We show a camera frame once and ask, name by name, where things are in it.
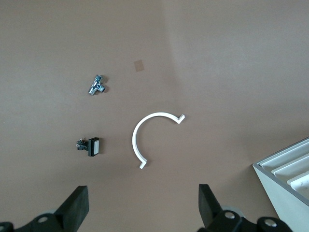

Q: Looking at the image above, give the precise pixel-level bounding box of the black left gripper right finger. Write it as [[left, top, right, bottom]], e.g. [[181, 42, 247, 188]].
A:
[[198, 183, 245, 232]]

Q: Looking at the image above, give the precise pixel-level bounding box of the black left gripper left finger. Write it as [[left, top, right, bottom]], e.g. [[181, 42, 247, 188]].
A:
[[21, 185, 90, 232]]

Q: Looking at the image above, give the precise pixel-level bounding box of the small metal tee fitting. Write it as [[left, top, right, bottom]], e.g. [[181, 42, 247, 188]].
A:
[[87, 74, 108, 97]]

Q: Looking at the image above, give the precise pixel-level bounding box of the brown tape patch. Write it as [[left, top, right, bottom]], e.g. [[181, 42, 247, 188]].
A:
[[133, 59, 146, 73]]

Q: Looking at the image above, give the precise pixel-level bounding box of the black switch with white face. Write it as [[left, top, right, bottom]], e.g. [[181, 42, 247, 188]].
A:
[[75, 136, 102, 158]]

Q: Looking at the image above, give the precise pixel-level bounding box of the white curved plastic bracket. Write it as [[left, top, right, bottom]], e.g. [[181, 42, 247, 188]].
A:
[[131, 111, 186, 170]]

